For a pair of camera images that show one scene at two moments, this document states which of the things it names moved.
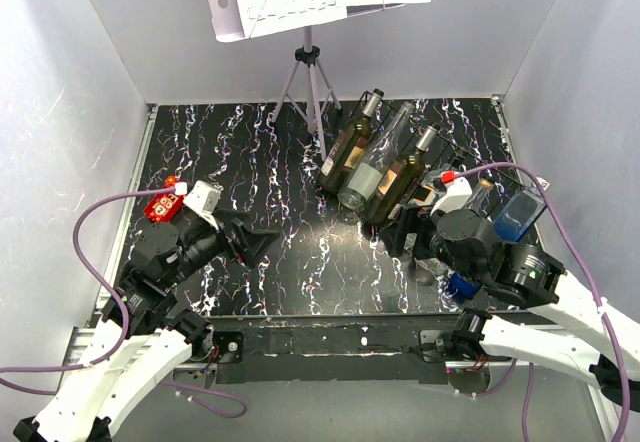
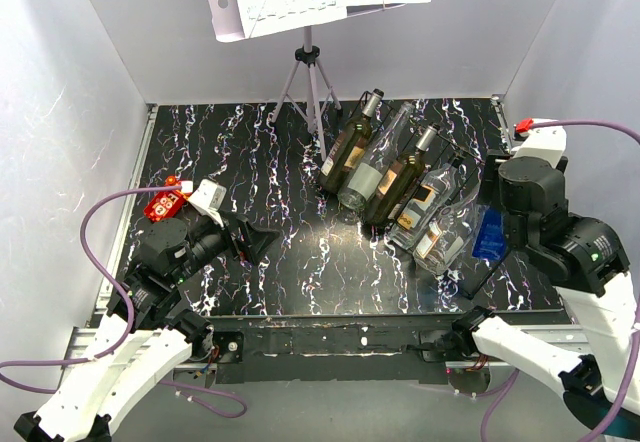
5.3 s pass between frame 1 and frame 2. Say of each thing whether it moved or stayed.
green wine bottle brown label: stayed
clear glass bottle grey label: stayed
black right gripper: moved
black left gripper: stayed
